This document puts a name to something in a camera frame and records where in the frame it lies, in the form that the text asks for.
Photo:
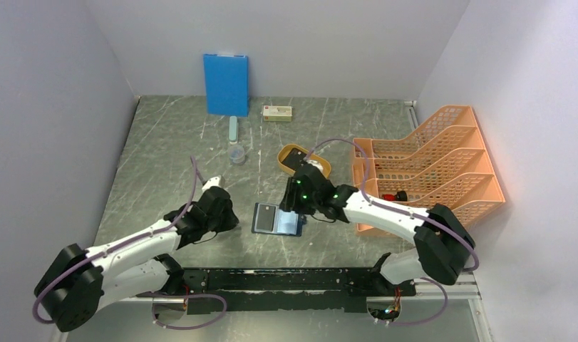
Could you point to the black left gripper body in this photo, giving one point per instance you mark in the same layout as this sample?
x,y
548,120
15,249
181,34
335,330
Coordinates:
x,y
223,221

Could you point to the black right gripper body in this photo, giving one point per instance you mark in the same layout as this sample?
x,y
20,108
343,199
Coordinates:
x,y
306,203

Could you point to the navy blue card holder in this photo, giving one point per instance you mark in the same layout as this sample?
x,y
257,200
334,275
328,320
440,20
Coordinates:
x,y
286,223

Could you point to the black credit card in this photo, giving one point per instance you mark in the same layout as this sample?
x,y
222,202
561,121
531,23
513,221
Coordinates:
x,y
264,218

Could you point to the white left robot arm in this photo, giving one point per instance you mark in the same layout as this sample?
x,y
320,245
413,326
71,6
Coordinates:
x,y
80,282

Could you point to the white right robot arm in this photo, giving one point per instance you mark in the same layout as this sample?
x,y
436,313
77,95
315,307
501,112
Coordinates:
x,y
442,246

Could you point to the black VIP card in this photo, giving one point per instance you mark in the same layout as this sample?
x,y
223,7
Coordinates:
x,y
294,159

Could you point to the yellow oval tray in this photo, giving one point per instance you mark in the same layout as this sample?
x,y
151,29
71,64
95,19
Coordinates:
x,y
323,165

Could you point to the clear jar of paper clips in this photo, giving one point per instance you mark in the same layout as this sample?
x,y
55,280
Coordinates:
x,y
236,154

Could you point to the green and white small box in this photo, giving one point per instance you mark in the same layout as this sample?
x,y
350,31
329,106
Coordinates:
x,y
277,113

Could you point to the light blue stapler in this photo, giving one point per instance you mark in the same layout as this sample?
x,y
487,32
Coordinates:
x,y
233,129

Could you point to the red and black object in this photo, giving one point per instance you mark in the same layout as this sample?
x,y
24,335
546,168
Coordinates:
x,y
399,196

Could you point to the blue upright folder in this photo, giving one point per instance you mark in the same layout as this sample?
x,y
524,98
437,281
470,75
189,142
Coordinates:
x,y
226,84

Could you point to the orange plastic file organizer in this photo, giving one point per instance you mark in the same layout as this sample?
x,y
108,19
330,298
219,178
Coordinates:
x,y
444,160

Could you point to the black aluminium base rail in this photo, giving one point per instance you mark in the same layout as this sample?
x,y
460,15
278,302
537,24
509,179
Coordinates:
x,y
348,289

